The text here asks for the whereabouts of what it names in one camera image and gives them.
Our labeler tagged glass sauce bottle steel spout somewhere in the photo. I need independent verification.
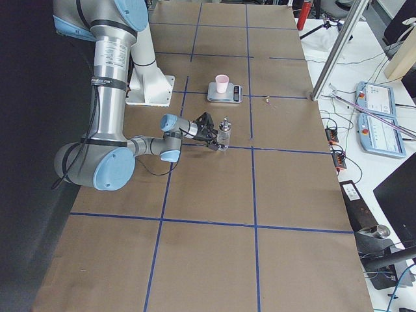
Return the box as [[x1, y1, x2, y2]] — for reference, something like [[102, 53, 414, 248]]
[[217, 116, 231, 151]]

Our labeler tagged red cylinder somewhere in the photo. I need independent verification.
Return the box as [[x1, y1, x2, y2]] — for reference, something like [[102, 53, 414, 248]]
[[296, 0, 313, 31]]

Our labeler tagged white digital kitchen scale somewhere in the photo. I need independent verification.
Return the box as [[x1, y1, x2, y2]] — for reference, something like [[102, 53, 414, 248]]
[[207, 82, 243, 104]]

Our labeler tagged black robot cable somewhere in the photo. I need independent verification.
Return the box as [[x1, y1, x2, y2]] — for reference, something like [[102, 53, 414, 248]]
[[51, 55, 183, 191]]

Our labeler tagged lower blue teach pendant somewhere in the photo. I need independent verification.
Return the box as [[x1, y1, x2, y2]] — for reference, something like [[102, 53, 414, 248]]
[[357, 113, 406, 158]]

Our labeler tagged upper blue teach pendant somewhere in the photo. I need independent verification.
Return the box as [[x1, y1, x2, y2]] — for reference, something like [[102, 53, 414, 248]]
[[356, 81, 397, 117]]

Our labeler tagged wooden board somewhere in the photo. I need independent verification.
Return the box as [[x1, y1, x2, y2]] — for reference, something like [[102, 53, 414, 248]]
[[384, 17, 415, 80]]

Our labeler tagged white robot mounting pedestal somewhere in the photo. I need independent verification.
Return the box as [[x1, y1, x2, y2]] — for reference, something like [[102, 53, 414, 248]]
[[126, 24, 175, 107]]

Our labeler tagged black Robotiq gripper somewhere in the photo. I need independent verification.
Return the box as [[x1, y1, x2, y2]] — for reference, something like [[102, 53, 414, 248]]
[[194, 112, 221, 151]]

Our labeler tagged black orange connector box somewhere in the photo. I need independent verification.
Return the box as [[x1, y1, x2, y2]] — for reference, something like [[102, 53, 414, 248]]
[[325, 127, 339, 145], [331, 148, 347, 172]]

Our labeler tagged black monitor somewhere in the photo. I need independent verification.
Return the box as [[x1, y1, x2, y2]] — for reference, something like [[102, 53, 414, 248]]
[[373, 155, 415, 247]]

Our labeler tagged blue teach pendant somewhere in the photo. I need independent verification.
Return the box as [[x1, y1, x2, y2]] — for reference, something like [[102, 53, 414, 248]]
[[356, 81, 397, 117], [357, 113, 406, 158]]

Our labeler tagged aluminium frame post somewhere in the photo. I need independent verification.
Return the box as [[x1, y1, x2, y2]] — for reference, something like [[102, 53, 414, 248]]
[[311, 0, 370, 101]]

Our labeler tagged black tripod rod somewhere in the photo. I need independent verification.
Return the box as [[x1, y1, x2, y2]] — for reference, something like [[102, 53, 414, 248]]
[[300, 19, 343, 40]]

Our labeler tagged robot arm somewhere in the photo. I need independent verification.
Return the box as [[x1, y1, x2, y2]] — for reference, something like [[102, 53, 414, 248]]
[[53, 1, 220, 191]]

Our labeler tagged pink paper cup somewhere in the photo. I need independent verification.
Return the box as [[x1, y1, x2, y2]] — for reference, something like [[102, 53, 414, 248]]
[[215, 74, 229, 94]]

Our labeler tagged black clamp stand steel knob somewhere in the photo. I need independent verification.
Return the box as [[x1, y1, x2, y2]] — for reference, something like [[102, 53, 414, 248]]
[[340, 180, 415, 290]]

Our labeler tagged brown paper table cover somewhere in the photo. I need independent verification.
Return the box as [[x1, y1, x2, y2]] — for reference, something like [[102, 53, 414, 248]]
[[32, 2, 372, 311]]

